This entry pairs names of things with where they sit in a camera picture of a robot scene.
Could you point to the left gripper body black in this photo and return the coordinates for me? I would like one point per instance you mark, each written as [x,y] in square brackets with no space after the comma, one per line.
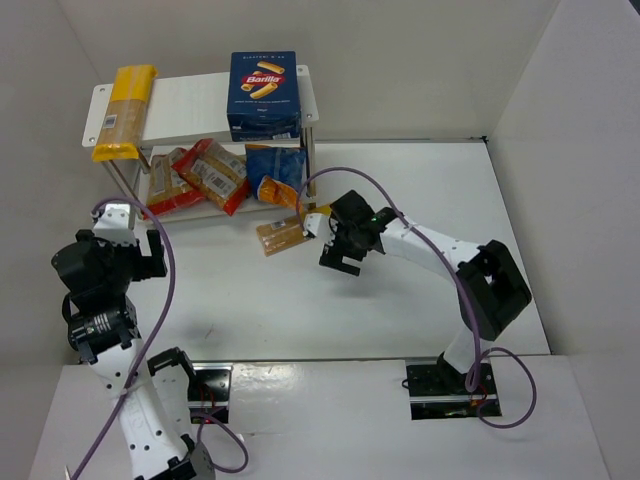
[138,257]

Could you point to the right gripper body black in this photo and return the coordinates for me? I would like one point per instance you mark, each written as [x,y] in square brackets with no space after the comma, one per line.
[343,251]

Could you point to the yellow spaghetti bag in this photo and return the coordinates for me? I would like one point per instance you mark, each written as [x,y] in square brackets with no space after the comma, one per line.
[124,120]
[281,235]

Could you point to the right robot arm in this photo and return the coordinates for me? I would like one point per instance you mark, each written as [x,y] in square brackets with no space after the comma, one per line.
[490,288]

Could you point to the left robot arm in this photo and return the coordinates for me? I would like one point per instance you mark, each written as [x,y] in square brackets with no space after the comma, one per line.
[149,395]

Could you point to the blue and orange pasta bag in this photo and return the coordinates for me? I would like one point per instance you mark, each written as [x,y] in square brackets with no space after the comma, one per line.
[275,174]

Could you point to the yellow spaghetti bag on shelf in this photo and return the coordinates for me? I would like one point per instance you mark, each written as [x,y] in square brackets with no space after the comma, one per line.
[124,120]

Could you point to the white two-tier shelf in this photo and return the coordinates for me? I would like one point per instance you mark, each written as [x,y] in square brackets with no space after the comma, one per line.
[181,111]

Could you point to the blue Barilla pasta box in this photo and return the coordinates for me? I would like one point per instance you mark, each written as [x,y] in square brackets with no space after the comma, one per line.
[263,96]

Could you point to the red macaroni bag left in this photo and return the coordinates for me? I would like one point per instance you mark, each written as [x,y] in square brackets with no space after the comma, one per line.
[167,191]

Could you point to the red macaroni bag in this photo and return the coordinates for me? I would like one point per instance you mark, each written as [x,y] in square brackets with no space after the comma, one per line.
[220,175]
[167,191]

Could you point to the red macaroni bag right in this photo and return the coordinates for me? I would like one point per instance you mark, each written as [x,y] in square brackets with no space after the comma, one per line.
[220,175]

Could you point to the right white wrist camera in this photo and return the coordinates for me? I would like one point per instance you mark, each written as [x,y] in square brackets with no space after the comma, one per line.
[316,226]

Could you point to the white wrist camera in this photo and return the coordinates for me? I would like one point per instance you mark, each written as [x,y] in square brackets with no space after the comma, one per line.
[316,226]
[115,224]

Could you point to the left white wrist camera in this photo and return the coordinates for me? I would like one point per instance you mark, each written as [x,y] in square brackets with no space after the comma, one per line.
[115,224]

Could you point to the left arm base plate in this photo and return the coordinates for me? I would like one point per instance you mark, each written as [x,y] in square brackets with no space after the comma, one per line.
[209,392]

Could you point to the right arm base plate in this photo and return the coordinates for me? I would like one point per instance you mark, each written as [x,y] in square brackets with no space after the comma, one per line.
[431,397]

